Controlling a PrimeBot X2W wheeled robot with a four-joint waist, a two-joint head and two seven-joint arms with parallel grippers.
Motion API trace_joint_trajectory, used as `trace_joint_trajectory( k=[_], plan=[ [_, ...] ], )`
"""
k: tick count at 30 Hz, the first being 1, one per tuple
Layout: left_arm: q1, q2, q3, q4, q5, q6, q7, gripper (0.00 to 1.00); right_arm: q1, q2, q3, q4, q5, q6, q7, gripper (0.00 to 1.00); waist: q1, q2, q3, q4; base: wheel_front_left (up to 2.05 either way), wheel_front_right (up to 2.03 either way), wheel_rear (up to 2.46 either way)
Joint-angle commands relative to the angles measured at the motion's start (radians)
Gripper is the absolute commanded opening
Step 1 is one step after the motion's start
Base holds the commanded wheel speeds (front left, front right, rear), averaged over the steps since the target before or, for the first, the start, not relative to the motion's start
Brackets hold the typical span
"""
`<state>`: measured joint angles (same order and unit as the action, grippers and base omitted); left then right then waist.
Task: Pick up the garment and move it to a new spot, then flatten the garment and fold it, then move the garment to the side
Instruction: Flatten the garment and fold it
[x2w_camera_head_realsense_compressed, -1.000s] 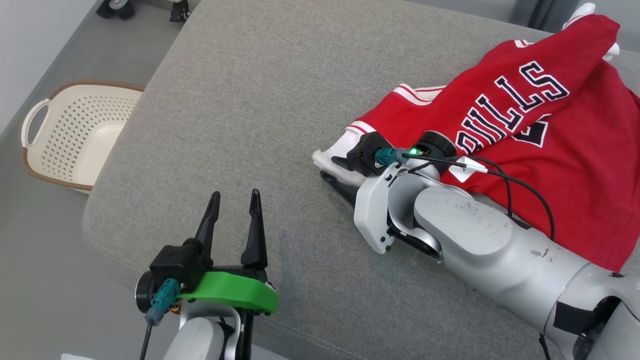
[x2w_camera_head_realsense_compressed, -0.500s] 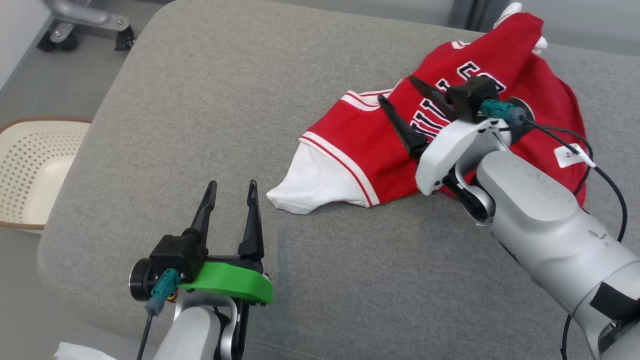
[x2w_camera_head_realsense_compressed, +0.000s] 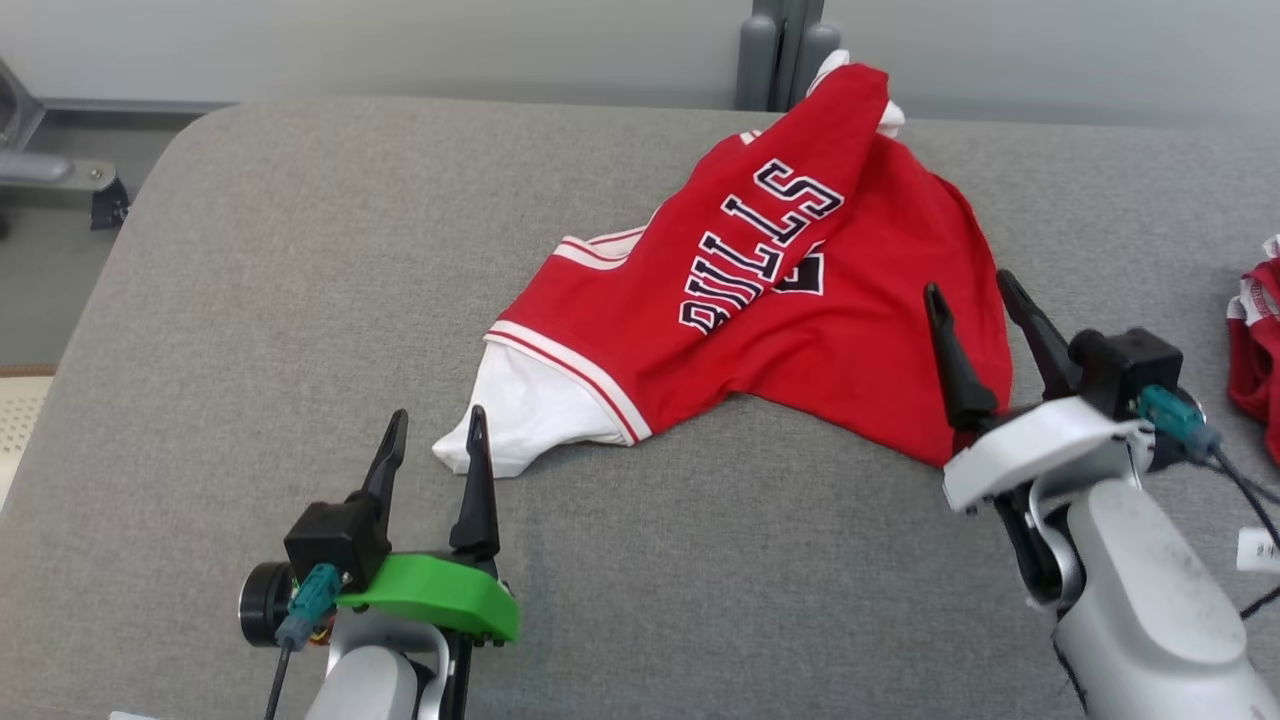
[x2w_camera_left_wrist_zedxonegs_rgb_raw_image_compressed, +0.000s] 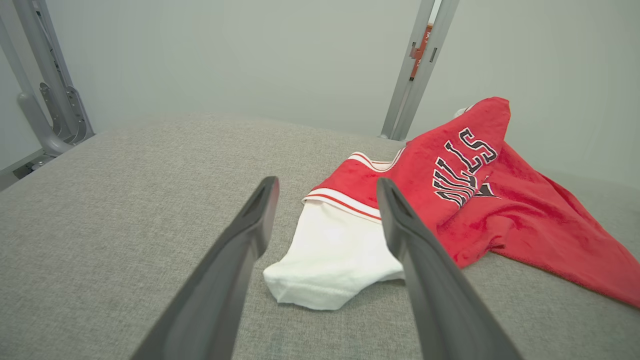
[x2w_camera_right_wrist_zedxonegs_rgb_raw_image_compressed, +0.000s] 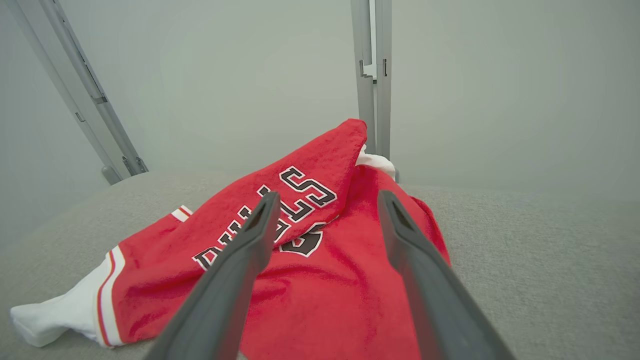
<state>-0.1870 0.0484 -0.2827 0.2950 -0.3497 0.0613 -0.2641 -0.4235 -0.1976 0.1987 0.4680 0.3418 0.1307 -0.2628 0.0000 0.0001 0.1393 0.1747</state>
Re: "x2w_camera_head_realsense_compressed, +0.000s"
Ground left camera cable teal plug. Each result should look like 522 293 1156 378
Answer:
262 563 343 720

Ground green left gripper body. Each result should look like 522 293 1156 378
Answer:
337 550 521 646

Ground red shorts with white stripe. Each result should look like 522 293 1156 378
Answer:
1227 235 1280 463

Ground grey metal frame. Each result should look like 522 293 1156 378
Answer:
0 55 131 231

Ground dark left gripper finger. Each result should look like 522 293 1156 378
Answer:
450 405 501 561
348 410 409 504

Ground white cable tag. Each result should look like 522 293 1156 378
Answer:
1237 527 1280 574

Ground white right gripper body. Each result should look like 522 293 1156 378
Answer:
942 395 1156 516

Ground right camera cable teal plug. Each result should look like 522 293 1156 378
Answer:
1138 385 1280 621

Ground red white basketball jersey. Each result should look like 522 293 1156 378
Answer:
432 50 1013 479

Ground grey partition post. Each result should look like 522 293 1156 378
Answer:
735 0 841 113

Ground beige perforated floor mat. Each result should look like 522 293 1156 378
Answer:
0 375 56 511

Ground camera cable teal plug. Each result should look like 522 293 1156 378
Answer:
262 563 343 720
1138 385 1280 621

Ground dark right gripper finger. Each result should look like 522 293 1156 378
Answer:
995 268 1081 401
922 283 999 433

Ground grey fabric sofa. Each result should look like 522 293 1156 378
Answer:
0 95 1280 720

